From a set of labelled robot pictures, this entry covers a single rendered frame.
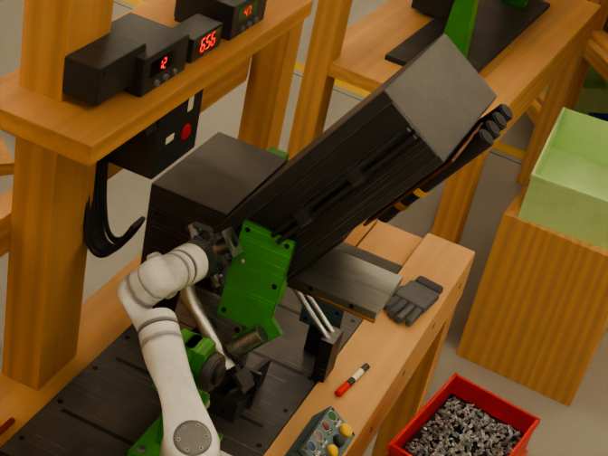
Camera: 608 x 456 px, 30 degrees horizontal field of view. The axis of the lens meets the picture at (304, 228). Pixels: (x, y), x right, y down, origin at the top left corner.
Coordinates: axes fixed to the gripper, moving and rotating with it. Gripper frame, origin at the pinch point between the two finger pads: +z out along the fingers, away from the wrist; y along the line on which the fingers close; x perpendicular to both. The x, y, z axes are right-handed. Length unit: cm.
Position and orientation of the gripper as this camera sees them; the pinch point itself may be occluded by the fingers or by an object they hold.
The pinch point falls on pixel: (221, 246)
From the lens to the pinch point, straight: 223.9
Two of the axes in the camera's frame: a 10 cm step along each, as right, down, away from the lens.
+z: 3.4, -2.0, 9.2
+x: -8.5, 3.6, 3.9
